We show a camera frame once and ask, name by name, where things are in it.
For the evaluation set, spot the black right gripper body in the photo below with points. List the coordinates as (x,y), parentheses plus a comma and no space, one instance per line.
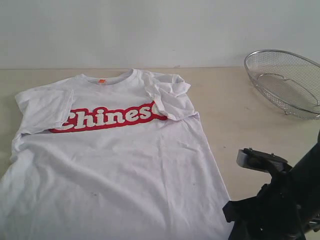
(283,212)

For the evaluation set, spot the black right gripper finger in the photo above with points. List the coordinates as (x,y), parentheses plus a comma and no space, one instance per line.
(240,230)
(242,210)

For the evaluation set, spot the white t-shirt red print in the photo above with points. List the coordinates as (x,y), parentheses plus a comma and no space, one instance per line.
(120,158)

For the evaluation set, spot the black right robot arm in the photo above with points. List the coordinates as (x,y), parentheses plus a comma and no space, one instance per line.
(306,174)

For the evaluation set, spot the metal wire mesh basket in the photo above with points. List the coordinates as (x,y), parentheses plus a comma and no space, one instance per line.
(288,80)

